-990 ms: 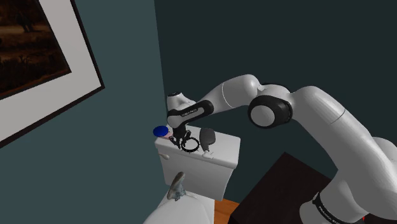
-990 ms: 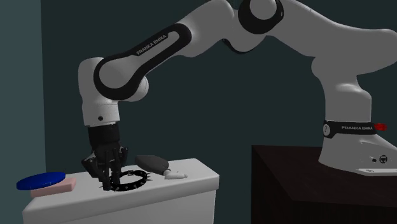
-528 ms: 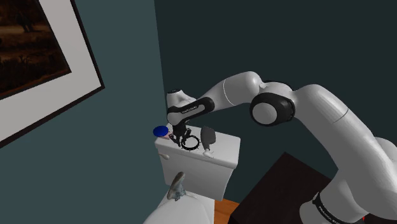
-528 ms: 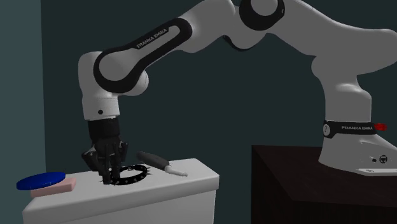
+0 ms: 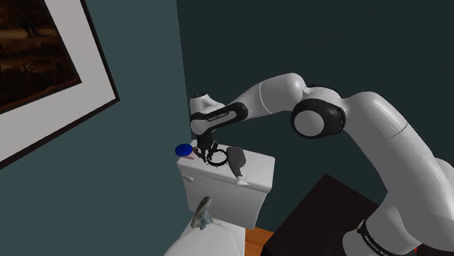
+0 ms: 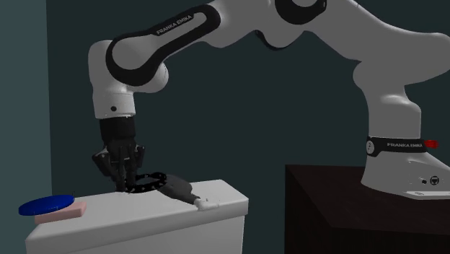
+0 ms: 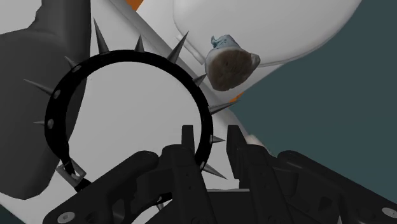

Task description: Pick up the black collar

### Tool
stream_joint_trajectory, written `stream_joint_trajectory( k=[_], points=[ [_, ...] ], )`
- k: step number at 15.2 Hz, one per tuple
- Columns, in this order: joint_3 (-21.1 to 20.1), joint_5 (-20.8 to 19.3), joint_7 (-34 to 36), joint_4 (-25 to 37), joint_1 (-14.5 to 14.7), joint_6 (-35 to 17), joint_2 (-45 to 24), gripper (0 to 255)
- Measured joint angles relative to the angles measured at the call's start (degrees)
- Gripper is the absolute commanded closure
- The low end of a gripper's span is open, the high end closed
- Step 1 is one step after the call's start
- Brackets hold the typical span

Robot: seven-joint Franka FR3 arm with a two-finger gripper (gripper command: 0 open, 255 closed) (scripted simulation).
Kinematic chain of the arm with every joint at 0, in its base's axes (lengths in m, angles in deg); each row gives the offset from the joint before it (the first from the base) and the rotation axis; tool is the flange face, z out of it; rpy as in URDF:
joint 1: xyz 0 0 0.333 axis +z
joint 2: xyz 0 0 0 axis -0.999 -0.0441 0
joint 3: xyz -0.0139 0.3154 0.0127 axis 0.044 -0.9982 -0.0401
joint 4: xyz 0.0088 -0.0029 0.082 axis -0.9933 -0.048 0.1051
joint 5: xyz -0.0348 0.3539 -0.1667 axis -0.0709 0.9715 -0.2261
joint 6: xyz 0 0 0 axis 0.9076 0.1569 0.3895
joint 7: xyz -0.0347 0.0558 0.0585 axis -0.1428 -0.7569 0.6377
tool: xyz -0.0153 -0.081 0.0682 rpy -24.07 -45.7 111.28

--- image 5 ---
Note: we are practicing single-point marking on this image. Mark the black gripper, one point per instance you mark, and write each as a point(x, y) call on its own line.
point(205, 141)

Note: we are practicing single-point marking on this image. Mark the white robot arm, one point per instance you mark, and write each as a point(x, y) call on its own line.
point(390, 149)

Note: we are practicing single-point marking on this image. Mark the pink small stick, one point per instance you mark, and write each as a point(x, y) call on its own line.
point(194, 154)

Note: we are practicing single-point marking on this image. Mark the blue round disc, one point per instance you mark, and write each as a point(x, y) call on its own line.
point(183, 150)

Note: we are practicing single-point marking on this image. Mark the grey hairbrush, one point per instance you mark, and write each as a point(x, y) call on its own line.
point(235, 159)

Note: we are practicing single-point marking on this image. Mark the white toilet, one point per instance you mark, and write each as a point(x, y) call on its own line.
point(230, 191)

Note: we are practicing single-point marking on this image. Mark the grey shark figure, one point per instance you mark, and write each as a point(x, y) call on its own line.
point(203, 212)

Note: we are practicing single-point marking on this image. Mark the dark robot stand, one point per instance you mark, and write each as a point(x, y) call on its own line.
point(319, 220)

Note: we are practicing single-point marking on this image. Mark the dark framed wall picture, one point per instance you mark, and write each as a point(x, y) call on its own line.
point(42, 71)

